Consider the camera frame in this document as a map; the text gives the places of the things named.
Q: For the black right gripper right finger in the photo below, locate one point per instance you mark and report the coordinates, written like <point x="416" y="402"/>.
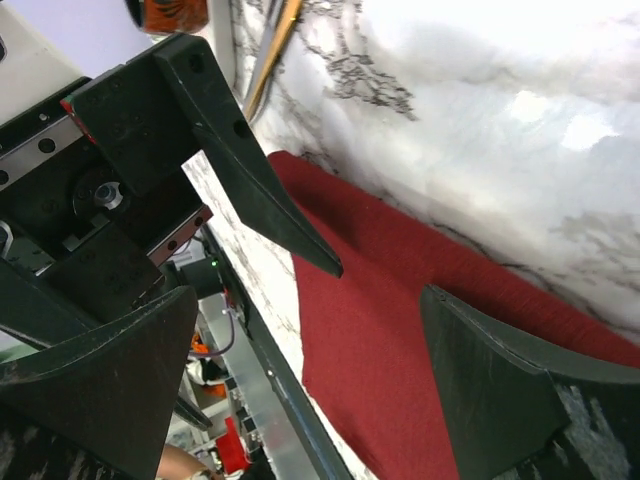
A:
<point x="519" y="407"/>

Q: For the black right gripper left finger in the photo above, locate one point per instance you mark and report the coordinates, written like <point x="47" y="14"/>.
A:
<point x="98" y="406"/>

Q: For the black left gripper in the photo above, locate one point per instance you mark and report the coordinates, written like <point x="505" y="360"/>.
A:
<point x="97" y="195"/>

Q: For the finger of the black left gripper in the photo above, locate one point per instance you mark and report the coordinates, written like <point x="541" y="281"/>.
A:
<point x="258" y="197"/>

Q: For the dark red cloth napkin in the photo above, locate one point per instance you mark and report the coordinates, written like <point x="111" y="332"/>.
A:
<point x="366" y="358"/>

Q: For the floral rectangular serving tray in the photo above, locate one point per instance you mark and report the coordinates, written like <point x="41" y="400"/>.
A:
<point x="222" y="38"/>

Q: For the orange black coffee mug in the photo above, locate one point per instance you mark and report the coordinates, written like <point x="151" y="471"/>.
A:
<point x="168" y="16"/>

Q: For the gold spoon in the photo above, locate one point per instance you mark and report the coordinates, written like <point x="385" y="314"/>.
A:
<point x="283" y="30"/>

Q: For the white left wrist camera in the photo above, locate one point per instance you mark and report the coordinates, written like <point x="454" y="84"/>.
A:
<point x="46" y="45"/>

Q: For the aluminium frame rail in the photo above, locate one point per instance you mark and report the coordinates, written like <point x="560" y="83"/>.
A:
<point x="279" y="440"/>

